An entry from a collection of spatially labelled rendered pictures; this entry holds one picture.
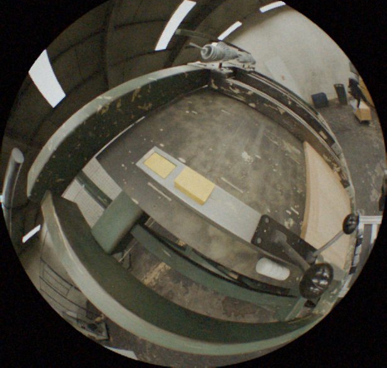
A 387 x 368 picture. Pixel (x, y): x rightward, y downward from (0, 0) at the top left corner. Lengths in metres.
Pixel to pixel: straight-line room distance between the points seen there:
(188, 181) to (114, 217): 0.19
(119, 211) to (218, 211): 0.20
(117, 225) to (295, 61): 5.89
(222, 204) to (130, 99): 0.32
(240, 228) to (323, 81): 5.93
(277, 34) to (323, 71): 2.12
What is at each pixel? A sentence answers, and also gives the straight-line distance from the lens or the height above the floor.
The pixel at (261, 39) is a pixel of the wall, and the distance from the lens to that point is 5.90.
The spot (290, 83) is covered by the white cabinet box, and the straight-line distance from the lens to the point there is 4.37.
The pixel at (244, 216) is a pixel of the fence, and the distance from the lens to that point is 0.18.
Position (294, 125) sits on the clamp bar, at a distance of 0.57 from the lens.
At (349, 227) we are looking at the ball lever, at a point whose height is 1.44.
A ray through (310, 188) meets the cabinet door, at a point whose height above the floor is 1.35.
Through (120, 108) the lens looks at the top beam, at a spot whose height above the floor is 1.82.
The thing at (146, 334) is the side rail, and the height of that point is 1.53.
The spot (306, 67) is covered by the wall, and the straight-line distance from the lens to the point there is 5.80.
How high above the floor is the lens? 1.67
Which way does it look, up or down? 21 degrees down
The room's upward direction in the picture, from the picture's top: 41 degrees counter-clockwise
